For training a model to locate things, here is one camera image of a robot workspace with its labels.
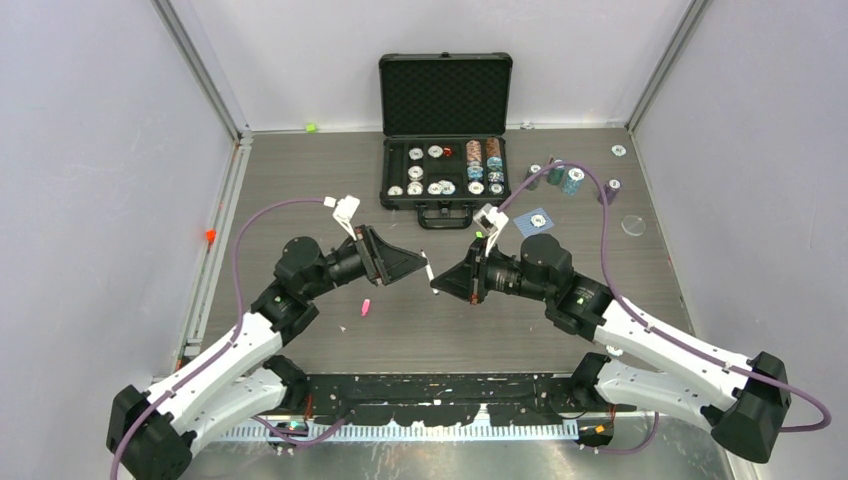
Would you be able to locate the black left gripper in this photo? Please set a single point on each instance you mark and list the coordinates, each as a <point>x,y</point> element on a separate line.
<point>382,261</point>

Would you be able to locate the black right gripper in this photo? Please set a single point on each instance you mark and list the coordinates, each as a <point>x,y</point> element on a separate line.
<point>468,280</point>

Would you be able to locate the white pen blue tip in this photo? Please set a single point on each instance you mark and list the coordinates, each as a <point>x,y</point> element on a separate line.
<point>429,272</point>

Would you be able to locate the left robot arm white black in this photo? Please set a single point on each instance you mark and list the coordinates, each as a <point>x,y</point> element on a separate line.
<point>155,433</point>

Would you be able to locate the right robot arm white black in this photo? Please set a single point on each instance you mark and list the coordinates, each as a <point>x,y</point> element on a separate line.
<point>730,396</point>

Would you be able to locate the blue playing card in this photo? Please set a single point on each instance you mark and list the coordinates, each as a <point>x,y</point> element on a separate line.
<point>522,223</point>

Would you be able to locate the white chip on card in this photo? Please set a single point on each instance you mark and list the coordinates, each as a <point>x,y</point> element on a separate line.
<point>539,221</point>

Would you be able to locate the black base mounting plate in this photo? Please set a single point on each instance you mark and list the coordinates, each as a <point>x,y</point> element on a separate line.
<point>442,400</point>

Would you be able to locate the black poker chip case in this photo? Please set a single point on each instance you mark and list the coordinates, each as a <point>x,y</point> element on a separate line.
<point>443,121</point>

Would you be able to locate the dark green chip stack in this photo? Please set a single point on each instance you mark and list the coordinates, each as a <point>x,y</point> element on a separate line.
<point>532,182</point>

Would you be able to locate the teal chip stack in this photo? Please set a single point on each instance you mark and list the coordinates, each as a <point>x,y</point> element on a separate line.
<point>555,174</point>

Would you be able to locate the light blue chip stack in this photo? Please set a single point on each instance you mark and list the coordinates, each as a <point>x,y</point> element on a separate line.
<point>573,180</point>

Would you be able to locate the purple chip stack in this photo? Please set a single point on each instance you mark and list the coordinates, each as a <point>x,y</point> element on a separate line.
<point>610,190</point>

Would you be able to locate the clear dealer button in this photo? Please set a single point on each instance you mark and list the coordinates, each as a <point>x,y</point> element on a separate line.
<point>633,225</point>

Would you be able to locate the white chip far corner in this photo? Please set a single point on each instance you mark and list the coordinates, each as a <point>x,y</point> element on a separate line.
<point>618,150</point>

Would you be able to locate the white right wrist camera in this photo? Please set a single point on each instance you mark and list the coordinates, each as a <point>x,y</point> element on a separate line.
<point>492,221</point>

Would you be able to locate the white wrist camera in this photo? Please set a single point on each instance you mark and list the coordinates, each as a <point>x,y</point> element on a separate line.
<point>492,221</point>
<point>343,210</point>

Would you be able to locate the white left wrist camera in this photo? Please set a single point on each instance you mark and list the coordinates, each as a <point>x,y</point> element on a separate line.
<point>343,210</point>

